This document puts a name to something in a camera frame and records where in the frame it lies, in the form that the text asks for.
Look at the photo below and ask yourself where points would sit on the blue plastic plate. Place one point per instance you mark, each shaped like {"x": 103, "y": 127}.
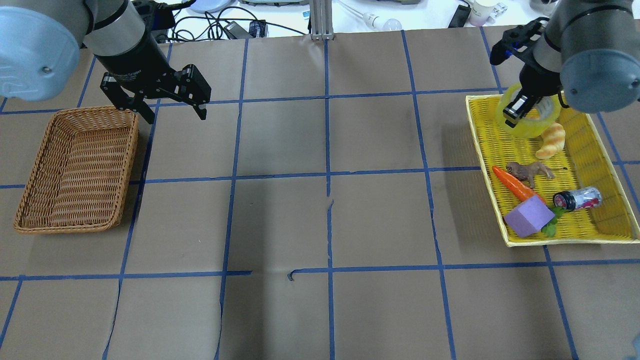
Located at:
{"x": 209, "y": 6}

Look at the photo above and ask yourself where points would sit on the yellow packing tape roll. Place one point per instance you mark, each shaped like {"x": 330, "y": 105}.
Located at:
{"x": 540, "y": 117}

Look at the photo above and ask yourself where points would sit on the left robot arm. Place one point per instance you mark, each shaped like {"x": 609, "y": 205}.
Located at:
{"x": 40, "y": 42}

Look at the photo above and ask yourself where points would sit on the white light bulb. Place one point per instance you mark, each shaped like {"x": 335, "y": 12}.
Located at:
{"x": 380, "y": 23}

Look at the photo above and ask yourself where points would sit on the black power adapter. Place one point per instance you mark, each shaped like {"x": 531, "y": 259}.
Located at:
{"x": 235, "y": 31}

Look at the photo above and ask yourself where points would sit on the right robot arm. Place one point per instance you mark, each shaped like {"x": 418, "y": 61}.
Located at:
{"x": 588, "y": 50}

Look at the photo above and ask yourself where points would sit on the silver drink can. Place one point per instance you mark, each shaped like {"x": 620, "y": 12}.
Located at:
{"x": 578, "y": 199}

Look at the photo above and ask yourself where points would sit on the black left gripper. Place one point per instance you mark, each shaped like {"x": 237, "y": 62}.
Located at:
{"x": 136, "y": 64}

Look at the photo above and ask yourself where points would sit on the orange toy carrot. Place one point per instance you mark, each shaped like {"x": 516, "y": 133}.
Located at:
{"x": 515, "y": 186}

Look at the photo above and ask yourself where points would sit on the aluminium frame post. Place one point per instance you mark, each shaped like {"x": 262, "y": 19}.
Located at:
{"x": 321, "y": 20}

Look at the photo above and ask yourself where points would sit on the purple foam cube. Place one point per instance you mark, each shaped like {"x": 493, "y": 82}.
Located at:
{"x": 529, "y": 217}

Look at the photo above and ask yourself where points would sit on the yellow plastic tray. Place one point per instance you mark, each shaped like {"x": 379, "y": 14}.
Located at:
{"x": 583, "y": 162}

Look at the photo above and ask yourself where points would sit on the brown wicker basket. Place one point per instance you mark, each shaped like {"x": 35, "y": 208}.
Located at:
{"x": 81, "y": 173}

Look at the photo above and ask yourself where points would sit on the brown toy animal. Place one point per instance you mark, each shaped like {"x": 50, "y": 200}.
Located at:
{"x": 527, "y": 172}

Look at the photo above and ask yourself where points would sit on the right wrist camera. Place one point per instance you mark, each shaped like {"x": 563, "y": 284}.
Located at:
{"x": 519, "y": 42}

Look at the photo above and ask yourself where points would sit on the white paper cup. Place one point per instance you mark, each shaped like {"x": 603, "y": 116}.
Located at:
{"x": 480, "y": 11}

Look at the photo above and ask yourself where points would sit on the toy croissant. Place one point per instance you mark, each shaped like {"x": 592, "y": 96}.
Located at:
{"x": 553, "y": 141}

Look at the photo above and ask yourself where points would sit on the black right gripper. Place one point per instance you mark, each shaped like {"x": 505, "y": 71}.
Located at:
{"x": 531, "y": 80}

